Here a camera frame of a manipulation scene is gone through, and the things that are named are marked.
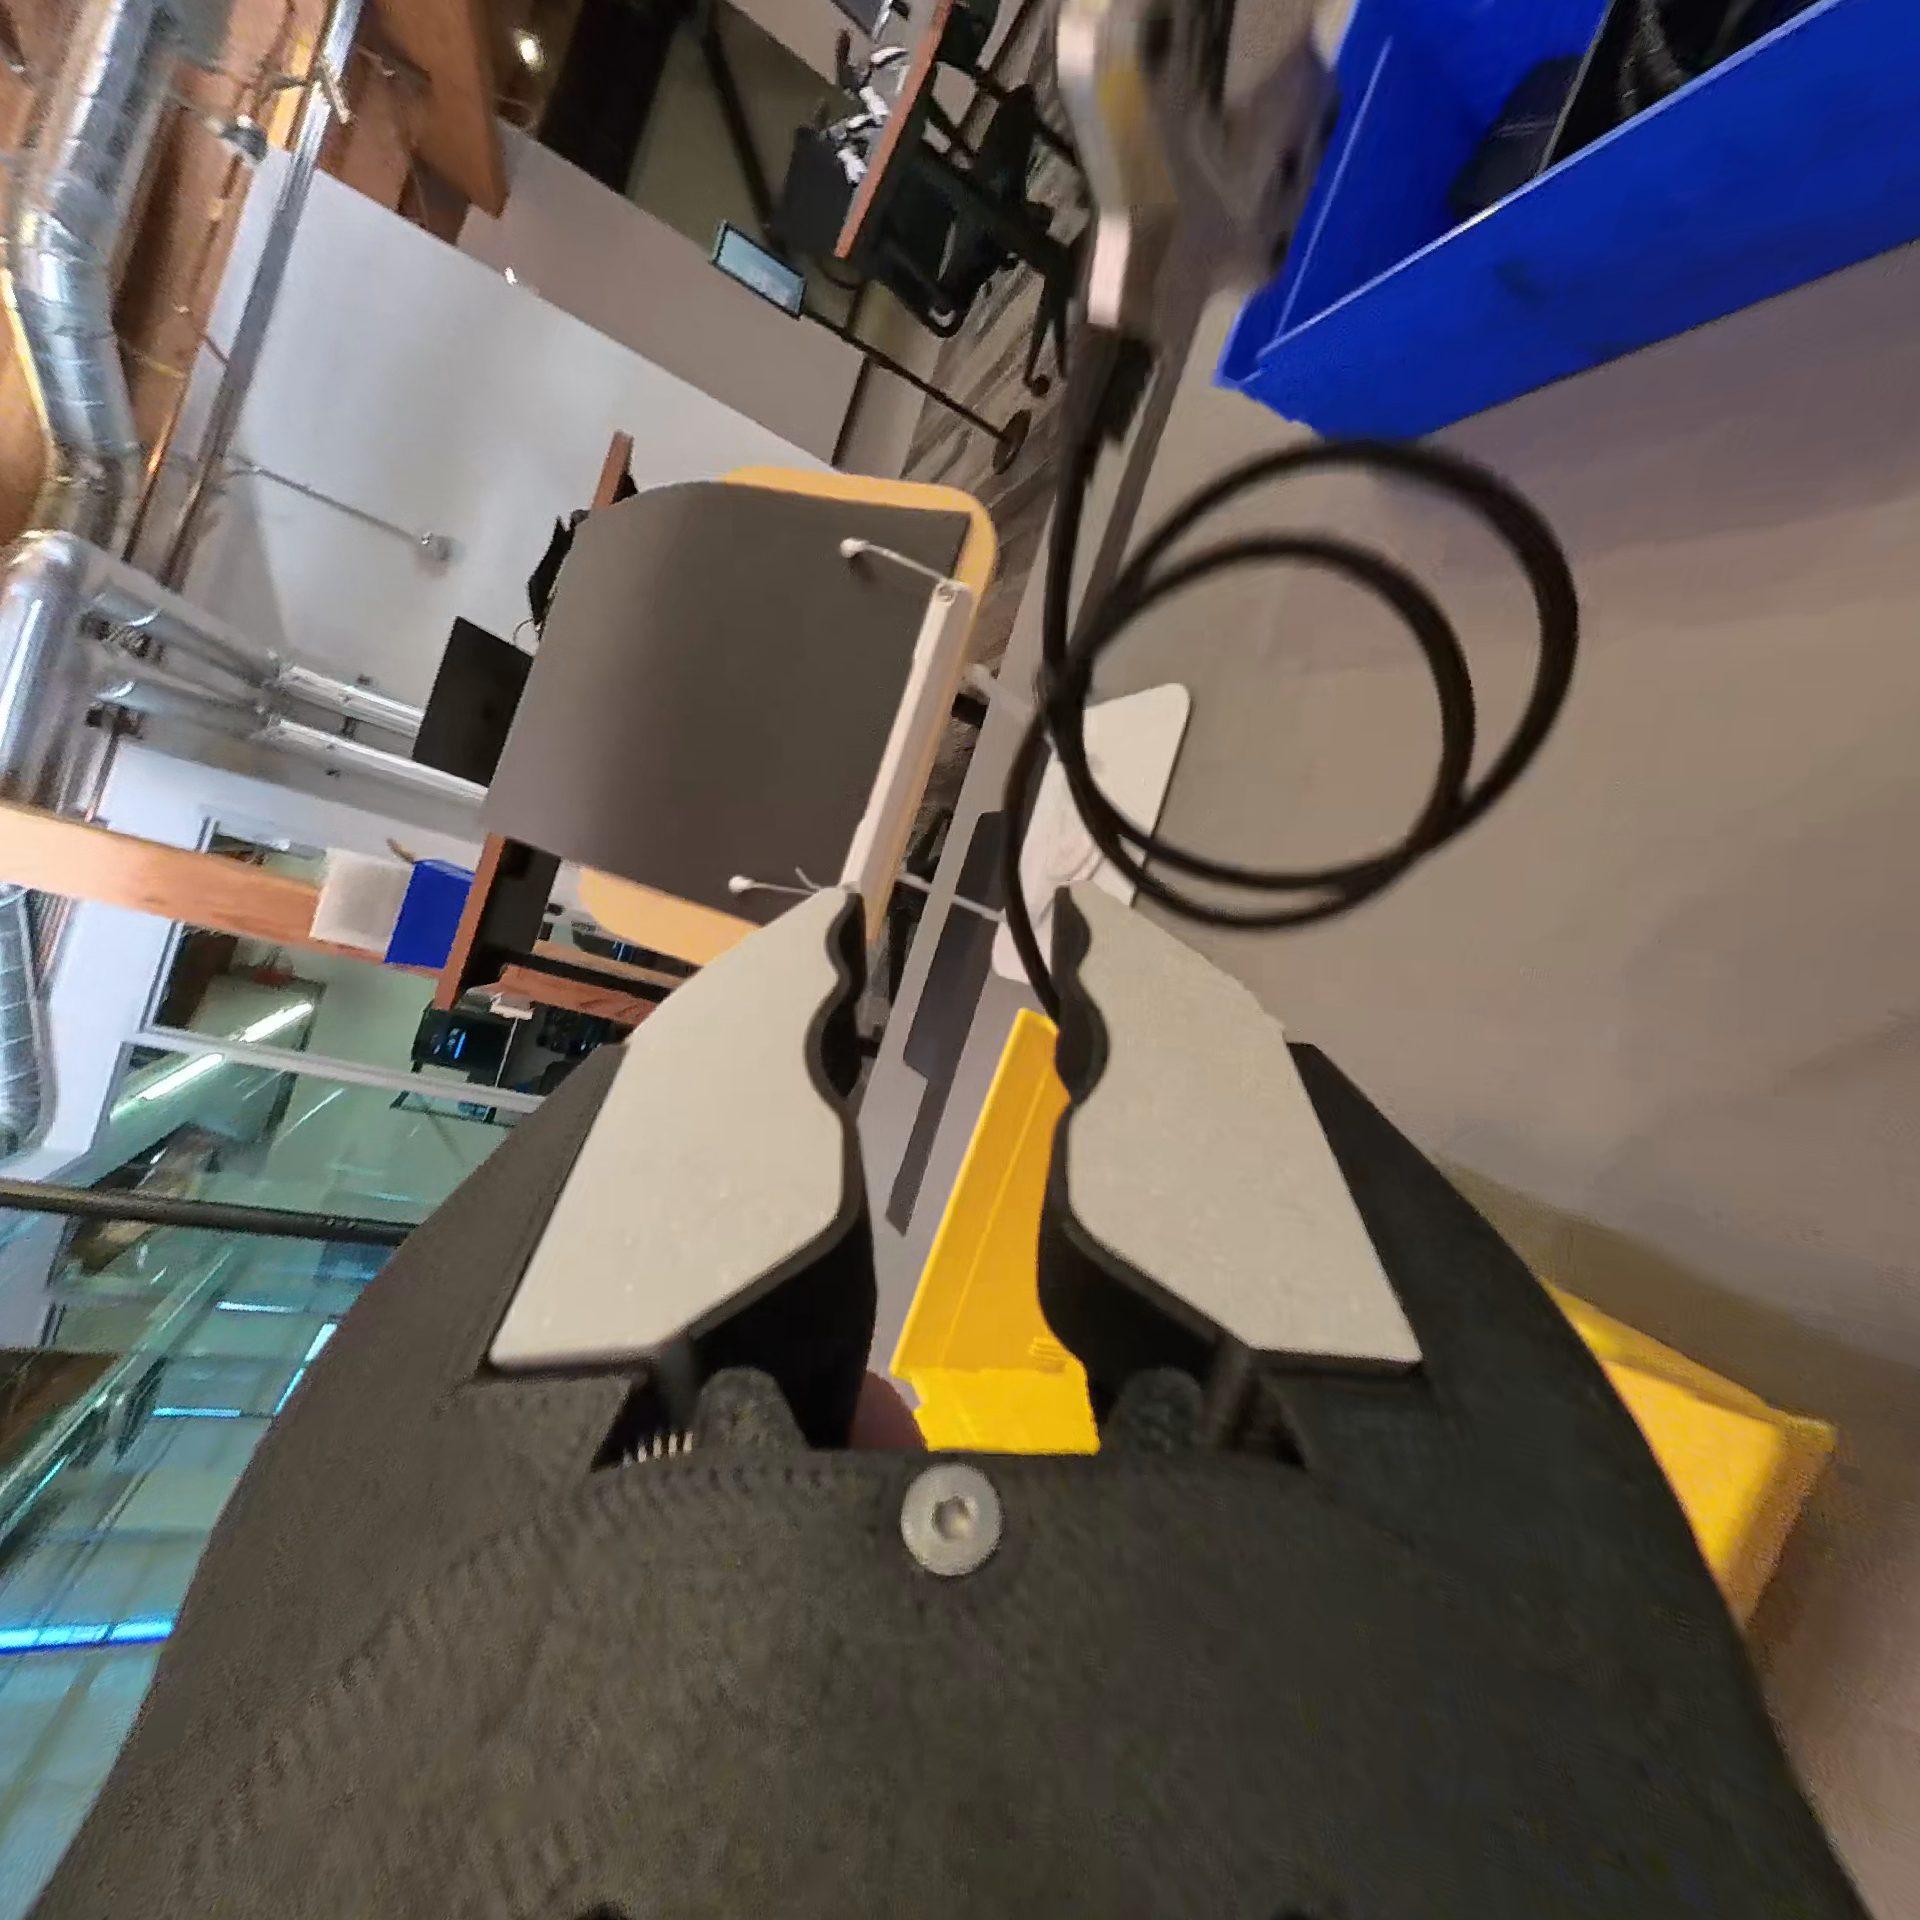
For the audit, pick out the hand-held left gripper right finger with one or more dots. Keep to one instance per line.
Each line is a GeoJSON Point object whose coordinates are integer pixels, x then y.
{"type": "Point", "coordinates": [1230, 1186]}

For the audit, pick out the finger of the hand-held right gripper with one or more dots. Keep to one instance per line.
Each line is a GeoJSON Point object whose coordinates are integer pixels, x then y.
{"type": "Point", "coordinates": [1263, 136]}
{"type": "Point", "coordinates": [1117, 256]}

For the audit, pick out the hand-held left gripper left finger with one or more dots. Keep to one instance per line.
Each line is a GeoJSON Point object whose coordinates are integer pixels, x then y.
{"type": "Point", "coordinates": [690, 1171]}

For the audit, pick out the yellow plastic bin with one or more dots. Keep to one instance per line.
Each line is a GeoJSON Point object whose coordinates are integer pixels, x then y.
{"type": "Point", "coordinates": [992, 1274]}

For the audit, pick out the black office chair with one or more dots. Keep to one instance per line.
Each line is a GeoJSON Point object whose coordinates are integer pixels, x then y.
{"type": "Point", "coordinates": [984, 152]}

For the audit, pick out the blue plastic bin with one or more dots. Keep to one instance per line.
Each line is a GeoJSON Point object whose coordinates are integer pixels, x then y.
{"type": "Point", "coordinates": [1500, 284]}

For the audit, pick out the small blue box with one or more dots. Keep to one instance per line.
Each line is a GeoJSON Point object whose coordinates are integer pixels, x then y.
{"type": "Point", "coordinates": [435, 915]}

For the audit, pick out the white foam block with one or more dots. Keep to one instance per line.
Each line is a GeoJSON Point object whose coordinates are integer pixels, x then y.
{"type": "Point", "coordinates": [357, 895]}

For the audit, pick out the white flat table plate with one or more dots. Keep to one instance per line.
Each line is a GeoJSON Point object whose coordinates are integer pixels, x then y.
{"type": "Point", "coordinates": [1136, 749]}

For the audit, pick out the grey desk divider panel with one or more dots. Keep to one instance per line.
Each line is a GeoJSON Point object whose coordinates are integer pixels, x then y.
{"type": "Point", "coordinates": [707, 675]}

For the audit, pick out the black railing bar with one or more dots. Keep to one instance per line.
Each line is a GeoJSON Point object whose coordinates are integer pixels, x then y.
{"type": "Point", "coordinates": [182, 1210]}

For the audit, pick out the black monitor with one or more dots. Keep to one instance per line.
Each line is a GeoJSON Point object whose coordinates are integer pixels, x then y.
{"type": "Point", "coordinates": [471, 705]}

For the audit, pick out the wooden beam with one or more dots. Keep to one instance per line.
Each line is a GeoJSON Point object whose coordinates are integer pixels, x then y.
{"type": "Point", "coordinates": [152, 863]}

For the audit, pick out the metal conduit with box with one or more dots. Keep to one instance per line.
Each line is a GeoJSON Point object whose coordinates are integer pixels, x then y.
{"type": "Point", "coordinates": [435, 547]}

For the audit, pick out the silver pipes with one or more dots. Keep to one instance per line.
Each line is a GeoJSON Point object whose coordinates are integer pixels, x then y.
{"type": "Point", "coordinates": [182, 675]}

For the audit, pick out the small wall screen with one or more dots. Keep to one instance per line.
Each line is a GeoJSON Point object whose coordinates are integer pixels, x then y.
{"type": "Point", "coordinates": [762, 268]}

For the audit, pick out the white panel bracket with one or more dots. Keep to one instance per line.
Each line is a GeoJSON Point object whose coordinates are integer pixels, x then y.
{"type": "Point", "coordinates": [916, 719]}

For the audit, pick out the silver ventilation duct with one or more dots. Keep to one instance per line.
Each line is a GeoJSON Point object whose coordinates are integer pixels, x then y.
{"type": "Point", "coordinates": [90, 300]}

